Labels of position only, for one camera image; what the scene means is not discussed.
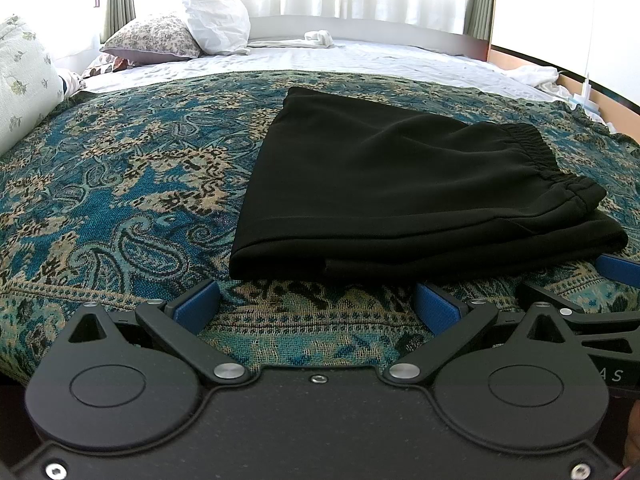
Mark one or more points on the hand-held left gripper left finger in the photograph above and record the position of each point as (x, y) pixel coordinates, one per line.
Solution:
(196, 307)

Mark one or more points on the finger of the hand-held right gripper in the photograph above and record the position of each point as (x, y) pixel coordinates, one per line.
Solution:
(545, 296)
(620, 267)

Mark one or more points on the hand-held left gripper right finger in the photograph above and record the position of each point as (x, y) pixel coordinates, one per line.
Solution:
(436, 310)

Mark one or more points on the black pants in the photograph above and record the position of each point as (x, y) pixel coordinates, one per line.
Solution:
(400, 195)

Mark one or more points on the teal paisley blanket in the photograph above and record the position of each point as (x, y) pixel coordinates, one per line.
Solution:
(125, 200)

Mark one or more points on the white bed sheet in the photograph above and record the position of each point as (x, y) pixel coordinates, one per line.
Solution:
(380, 62)

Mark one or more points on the red floral cloth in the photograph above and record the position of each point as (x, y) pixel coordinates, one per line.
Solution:
(102, 65)

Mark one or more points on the grey floral pillow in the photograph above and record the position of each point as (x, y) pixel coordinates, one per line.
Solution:
(150, 37)

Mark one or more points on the grey bed headboard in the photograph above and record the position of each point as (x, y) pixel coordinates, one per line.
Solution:
(400, 32)

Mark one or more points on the white pillow with green flowers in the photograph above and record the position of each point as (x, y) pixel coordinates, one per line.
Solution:
(22, 80)

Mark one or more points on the plain white pillow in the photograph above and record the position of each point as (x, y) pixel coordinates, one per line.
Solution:
(217, 20)

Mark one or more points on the small crumpled white cloth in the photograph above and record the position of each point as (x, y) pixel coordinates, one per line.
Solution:
(317, 37)

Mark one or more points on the wooden bed frame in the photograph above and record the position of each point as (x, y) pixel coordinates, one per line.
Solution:
(560, 67)

